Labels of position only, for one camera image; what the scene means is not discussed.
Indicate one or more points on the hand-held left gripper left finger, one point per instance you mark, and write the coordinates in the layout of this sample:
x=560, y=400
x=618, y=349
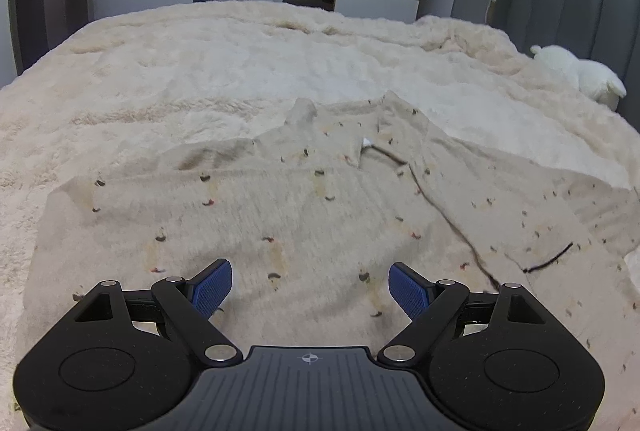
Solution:
x=212, y=286

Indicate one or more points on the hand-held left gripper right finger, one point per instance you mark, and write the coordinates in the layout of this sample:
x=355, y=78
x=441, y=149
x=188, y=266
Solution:
x=409, y=291

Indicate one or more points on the beige speckled knit cardigan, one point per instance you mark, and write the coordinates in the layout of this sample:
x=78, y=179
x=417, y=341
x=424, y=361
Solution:
x=310, y=221

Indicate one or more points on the cream fluffy blanket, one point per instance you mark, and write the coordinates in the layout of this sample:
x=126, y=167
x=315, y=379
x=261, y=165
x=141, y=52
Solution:
x=250, y=61

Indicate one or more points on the white plush toy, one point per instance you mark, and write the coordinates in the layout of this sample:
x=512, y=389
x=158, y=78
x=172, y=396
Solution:
x=590, y=78

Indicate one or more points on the grey padded headboard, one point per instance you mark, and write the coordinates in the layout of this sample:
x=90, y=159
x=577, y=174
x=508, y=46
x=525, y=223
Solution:
x=565, y=1

